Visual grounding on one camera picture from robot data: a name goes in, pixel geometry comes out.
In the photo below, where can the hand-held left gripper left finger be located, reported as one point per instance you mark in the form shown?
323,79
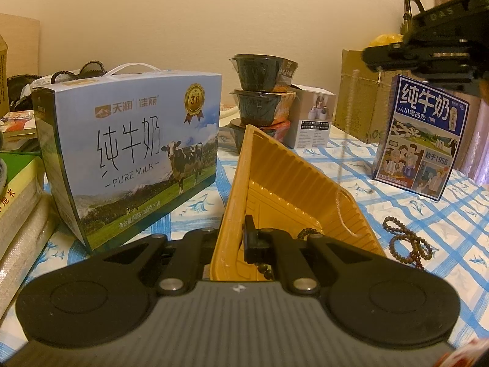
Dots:
193,260

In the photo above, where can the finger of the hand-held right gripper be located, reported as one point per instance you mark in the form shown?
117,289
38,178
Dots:
439,69
420,51

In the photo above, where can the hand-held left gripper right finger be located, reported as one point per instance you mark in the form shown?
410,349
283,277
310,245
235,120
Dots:
250,242

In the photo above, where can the yellow plastic tray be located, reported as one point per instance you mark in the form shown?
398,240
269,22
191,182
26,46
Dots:
290,183

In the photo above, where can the yellow plastic bag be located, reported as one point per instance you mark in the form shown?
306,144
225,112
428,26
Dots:
386,41

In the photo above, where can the dark blue illustrated milk carton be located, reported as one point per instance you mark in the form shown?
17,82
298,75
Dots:
420,141

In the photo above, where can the open brown cardboard box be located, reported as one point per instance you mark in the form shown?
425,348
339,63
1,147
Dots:
363,103

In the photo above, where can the pink patterned curtain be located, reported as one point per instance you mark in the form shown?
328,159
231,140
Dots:
475,141

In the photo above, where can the light blue cow milk carton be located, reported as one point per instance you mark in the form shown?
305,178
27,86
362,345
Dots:
130,153

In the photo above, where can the small white product box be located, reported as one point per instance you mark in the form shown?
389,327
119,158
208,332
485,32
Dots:
313,126

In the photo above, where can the blue checked tablecloth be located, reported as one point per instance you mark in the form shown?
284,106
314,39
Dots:
420,229

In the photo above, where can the clear vacuum rice bag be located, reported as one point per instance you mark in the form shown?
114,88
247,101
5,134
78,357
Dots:
23,248

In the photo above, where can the green rice package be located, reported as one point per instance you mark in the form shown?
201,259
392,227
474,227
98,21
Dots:
19,187

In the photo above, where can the stack of books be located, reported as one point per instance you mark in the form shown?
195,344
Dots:
17,128

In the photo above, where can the beige board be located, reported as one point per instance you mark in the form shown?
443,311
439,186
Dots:
23,42

